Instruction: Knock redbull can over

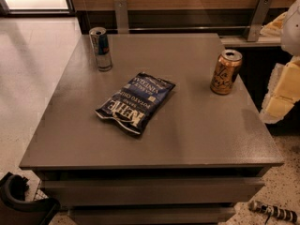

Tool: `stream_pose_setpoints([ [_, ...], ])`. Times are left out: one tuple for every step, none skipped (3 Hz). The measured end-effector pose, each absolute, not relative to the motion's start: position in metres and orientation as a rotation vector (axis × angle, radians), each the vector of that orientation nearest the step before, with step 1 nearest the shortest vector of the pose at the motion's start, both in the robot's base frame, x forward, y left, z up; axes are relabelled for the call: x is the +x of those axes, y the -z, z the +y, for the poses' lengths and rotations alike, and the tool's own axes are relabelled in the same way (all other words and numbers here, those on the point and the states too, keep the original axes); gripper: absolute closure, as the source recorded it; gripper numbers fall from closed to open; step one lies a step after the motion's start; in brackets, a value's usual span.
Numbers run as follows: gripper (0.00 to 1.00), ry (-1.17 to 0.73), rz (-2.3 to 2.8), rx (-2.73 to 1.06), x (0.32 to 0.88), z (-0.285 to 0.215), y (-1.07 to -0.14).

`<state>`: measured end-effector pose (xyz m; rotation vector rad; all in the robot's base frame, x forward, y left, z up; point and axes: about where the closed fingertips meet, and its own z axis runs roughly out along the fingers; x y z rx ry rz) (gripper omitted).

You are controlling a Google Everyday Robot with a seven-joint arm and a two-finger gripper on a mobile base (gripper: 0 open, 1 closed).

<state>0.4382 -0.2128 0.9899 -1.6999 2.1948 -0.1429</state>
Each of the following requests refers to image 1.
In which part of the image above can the grey drawer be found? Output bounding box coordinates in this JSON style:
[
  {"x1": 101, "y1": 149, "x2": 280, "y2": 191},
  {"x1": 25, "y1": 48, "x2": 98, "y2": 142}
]
[
  {"x1": 42, "y1": 178, "x2": 263, "y2": 207},
  {"x1": 68, "y1": 207, "x2": 235, "y2": 225}
]

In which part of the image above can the orange LaCroix can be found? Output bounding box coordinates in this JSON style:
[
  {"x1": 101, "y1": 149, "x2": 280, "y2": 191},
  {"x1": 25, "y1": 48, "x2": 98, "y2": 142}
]
[{"x1": 210, "y1": 49, "x2": 243, "y2": 95}]

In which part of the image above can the redbull can blue silver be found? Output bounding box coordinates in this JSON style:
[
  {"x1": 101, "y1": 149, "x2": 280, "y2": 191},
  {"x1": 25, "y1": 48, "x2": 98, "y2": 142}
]
[{"x1": 89, "y1": 27, "x2": 113, "y2": 71}]

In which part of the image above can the lower grey drawer front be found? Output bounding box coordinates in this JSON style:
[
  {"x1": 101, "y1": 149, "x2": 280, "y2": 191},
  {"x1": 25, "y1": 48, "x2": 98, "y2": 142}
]
[{"x1": 68, "y1": 207, "x2": 235, "y2": 225}]

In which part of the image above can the grey drawer cabinet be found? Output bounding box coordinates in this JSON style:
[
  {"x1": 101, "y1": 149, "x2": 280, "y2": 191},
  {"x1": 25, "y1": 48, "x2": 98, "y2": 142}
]
[{"x1": 19, "y1": 32, "x2": 285, "y2": 225}]

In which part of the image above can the black white striped tool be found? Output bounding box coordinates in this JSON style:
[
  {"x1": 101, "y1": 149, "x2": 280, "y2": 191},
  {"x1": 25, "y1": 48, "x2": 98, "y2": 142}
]
[{"x1": 248, "y1": 201, "x2": 300, "y2": 225}]

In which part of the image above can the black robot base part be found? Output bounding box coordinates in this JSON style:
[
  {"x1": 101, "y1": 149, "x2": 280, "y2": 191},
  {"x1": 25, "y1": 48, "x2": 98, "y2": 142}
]
[{"x1": 0, "y1": 172, "x2": 60, "y2": 225}]

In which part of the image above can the right metal wall bracket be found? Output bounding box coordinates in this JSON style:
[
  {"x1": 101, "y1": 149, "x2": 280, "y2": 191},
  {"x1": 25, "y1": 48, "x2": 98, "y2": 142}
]
[{"x1": 246, "y1": 0, "x2": 273, "y2": 42}]

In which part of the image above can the blue Kettle chips bag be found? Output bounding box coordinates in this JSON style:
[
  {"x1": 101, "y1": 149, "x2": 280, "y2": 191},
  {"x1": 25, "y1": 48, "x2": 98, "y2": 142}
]
[{"x1": 96, "y1": 73, "x2": 175, "y2": 135}]

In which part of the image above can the left metal wall bracket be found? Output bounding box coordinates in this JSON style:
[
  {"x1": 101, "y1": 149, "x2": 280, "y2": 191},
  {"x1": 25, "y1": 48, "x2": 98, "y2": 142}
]
[{"x1": 114, "y1": 0, "x2": 129, "y2": 34}]

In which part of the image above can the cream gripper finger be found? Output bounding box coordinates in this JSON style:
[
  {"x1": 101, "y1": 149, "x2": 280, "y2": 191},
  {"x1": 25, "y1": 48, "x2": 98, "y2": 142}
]
[
  {"x1": 265, "y1": 97, "x2": 293, "y2": 118},
  {"x1": 274, "y1": 60, "x2": 300, "y2": 100}
]

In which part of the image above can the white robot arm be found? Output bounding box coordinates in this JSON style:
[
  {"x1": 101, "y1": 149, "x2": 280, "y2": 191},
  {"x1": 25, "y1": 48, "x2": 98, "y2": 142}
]
[{"x1": 260, "y1": 0, "x2": 300, "y2": 124}]

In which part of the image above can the metal wall bracket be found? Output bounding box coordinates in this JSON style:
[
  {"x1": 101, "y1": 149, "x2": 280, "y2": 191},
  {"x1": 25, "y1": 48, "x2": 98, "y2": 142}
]
[
  {"x1": 114, "y1": 0, "x2": 129, "y2": 34},
  {"x1": 246, "y1": 0, "x2": 273, "y2": 42}
]

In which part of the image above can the upper grey drawer front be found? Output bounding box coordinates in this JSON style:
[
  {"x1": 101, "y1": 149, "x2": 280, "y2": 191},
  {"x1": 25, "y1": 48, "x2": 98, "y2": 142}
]
[{"x1": 42, "y1": 178, "x2": 263, "y2": 207}]

